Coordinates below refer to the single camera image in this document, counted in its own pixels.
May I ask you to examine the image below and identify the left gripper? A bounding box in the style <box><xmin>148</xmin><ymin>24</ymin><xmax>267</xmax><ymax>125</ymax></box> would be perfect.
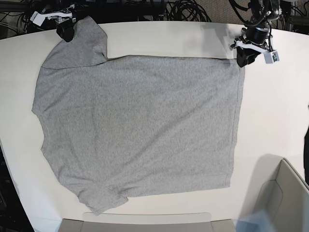
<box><xmin>236</xmin><ymin>47</ymin><xmax>260</xmax><ymax>68</ymax></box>

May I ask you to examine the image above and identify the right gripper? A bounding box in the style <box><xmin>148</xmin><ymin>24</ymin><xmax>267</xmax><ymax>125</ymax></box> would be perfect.
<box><xmin>56</xmin><ymin>19</ymin><xmax>76</xmax><ymax>42</ymax></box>

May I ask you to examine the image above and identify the grey T-shirt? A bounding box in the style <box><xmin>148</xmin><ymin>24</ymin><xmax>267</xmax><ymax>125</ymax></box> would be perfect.
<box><xmin>32</xmin><ymin>17</ymin><xmax>245</xmax><ymax>215</ymax></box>

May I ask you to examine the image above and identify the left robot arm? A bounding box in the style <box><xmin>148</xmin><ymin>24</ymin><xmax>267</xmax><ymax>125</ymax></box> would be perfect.
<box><xmin>231</xmin><ymin>0</ymin><xmax>281</xmax><ymax>68</ymax></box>

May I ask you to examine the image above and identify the grey box right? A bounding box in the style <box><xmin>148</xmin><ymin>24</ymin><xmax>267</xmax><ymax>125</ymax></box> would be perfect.
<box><xmin>252</xmin><ymin>159</ymin><xmax>309</xmax><ymax>232</ymax></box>

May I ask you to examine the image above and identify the grey bin front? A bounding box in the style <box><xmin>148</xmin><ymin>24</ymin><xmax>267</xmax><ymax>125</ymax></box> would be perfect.
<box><xmin>59</xmin><ymin>213</ymin><xmax>236</xmax><ymax>232</ymax></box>

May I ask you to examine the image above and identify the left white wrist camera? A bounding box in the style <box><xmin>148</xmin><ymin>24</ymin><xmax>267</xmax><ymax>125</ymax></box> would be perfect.
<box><xmin>230</xmin><ymin>40</ymin><xmax>280</xmax><ymax>64</ymax></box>

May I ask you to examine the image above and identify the black coiled cable bundle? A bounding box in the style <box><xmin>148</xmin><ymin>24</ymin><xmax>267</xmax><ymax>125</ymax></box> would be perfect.
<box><xmin>166</xmin><ymin>0</ymin><xmax>213</xmax><ymax>22</ymax></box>

